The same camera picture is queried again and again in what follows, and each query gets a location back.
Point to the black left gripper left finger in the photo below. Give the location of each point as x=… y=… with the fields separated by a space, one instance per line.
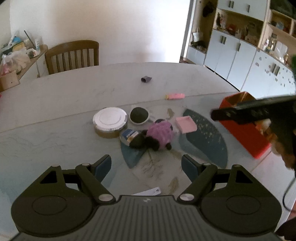
x=81 y=185

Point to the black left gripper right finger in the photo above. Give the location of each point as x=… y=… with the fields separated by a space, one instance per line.
x=203 y=179

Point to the pink square dish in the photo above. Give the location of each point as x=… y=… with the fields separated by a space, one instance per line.
x=186 y=124

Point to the blue label plastic packet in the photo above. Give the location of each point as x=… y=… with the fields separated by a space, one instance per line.
x=127 y=136

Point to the red metal tin box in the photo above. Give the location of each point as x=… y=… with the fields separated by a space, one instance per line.
x=248 y=135

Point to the round silver lid tin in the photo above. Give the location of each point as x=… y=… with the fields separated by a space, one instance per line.
x=109 y=122

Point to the purple black plush toy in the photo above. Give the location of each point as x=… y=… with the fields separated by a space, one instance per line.
x=158 y=136

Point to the fish pattern table mat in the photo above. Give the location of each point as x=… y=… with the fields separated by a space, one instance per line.
x=134 y=171

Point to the white cup dark contents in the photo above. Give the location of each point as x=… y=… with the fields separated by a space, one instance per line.
x=139 y=115

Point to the small grey cylinder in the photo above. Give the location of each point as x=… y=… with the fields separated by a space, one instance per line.
x=146 y=79

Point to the brown wooden chair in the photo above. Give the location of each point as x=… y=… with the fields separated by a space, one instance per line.
x=72 y=55

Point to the wooden side shelf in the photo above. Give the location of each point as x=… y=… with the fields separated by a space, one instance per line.
x=24 y=56

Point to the cardboard box on shelf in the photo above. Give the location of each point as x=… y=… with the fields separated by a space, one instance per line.
x=8 y=81

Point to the white blue wall cabinet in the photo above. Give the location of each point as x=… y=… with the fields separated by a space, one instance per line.
x=250 y=44

